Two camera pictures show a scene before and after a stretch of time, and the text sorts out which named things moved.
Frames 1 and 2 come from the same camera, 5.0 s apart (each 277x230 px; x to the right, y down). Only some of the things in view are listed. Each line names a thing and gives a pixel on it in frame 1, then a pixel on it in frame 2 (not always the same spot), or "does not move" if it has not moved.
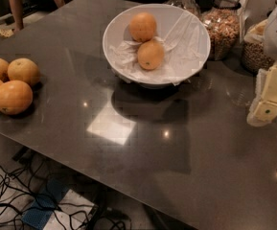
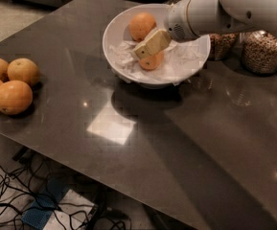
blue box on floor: [44, 204] does not move
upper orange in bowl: [142, 27] does not move
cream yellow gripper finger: [273, 91] to [155, 43]
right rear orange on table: [24, 70] does not move
